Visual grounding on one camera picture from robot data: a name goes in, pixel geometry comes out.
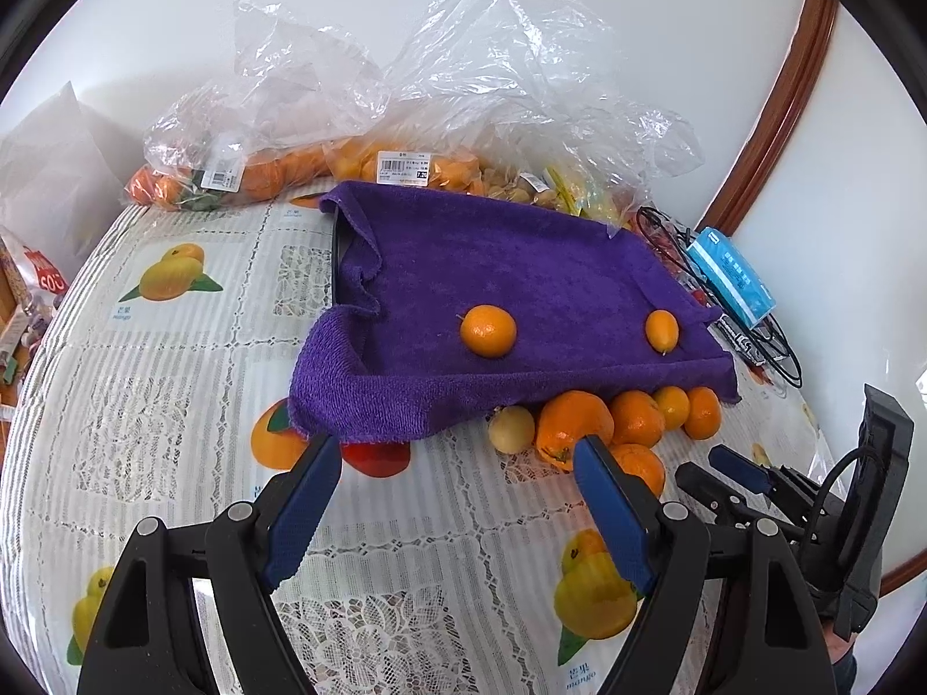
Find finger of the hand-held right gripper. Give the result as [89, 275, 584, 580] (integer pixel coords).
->
[710, 445, 779, 493]
[677, 462, 783, 522]

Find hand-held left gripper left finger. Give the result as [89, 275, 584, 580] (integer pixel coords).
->
[76, 436, 343, 695]

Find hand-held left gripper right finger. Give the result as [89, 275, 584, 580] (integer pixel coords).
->
[572, 436, 841, 695]

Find large orange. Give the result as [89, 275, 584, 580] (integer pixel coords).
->
[534, 391, 615, 471]

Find pale yellow round fruit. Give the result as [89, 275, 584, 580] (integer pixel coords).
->
[487, 405, 538, 453]

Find black tray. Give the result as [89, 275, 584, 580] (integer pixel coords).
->
[331, 213, 350, 305]

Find small oval orange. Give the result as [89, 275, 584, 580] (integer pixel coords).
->
[646, 310, 680, 356]

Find fruit print lace tablecloth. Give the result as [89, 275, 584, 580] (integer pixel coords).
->
[0, 184, 863, 695]

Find blue tissue box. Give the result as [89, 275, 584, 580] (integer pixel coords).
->
[684, 226, 778, 328]

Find mandarin orange with stem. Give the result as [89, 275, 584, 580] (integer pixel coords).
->
[459, 304, 520, 359]

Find bag of cherry tomatoes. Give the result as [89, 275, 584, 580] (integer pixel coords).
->
[637, 210, 718, 305]

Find purple towel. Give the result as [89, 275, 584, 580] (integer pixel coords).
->
[290, 180, 741, 446]

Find clear bag of longans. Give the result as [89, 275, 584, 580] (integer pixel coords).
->
[478, 0, 581, 214]

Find small printed box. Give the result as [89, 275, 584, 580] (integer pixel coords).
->
[0, 304, 45, 385]

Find clear bag of mandarins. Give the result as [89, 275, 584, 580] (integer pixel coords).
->
[125, 0, 341, 213]

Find red printed bag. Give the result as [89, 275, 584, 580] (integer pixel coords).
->
[0, 228, 70, 327]

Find clear bag of small oranges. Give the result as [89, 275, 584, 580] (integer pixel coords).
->
[319, 0, 508, 196]

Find white plastic bag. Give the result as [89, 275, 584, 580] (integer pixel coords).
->
[0, 83, 135, 276]

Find black cable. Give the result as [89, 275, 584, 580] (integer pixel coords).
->
[637, 206, 805, 388]

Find brown wooden door frame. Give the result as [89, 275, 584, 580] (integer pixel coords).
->
[695, 0, 841, 236]

